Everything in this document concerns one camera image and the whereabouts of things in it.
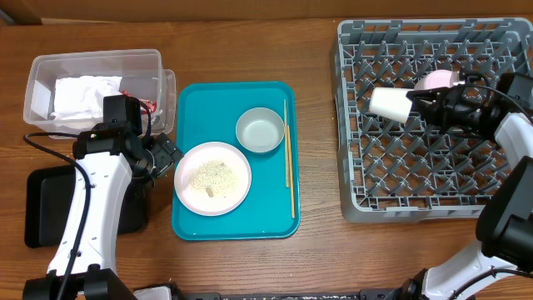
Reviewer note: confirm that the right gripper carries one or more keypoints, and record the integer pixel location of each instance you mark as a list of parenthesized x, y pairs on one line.
[(445, 104)]

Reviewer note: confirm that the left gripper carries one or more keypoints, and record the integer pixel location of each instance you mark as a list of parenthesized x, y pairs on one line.
[(166, 152)]

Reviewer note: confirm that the red snack wrapper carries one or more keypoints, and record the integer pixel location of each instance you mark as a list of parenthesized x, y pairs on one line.
[(152, 106)]

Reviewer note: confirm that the white cup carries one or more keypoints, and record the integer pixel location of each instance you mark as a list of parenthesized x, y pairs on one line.
[(391, 103)]

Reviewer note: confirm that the grey dishwasher rack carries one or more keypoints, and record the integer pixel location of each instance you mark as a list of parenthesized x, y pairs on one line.
[(408, 172)]

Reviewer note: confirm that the grey bowl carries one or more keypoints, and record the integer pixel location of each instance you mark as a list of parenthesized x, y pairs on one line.
[(260, 130)]

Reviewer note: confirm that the white napkin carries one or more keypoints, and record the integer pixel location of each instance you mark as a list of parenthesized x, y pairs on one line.
[(82, 97)]

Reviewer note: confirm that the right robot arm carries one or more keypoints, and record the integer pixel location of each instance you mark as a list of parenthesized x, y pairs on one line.
[(503, 243)]

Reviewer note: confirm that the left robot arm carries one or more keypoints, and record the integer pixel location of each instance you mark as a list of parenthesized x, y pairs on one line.
[(114, 154)]

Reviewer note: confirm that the large white plate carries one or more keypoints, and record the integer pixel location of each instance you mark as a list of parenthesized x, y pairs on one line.
[(199, 202)]

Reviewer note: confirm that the rice leftovers on plate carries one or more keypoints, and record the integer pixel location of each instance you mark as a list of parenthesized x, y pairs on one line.
[(215, 178)]

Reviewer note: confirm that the teal serving tray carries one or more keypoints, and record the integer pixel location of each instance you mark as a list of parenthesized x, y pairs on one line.
[(208, 112)]

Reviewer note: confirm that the clear plastic bin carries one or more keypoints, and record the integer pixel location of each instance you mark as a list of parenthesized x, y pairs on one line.
[(143, 76)]

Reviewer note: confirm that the black tray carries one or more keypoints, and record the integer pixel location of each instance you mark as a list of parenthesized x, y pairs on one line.
[(49, 196)]

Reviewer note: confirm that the wooden chopstick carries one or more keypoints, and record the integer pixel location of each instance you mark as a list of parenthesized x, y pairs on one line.
[(286, 146), (291, 186)]

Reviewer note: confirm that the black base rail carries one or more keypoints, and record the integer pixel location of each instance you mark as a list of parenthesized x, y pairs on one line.
[(270, 296)]

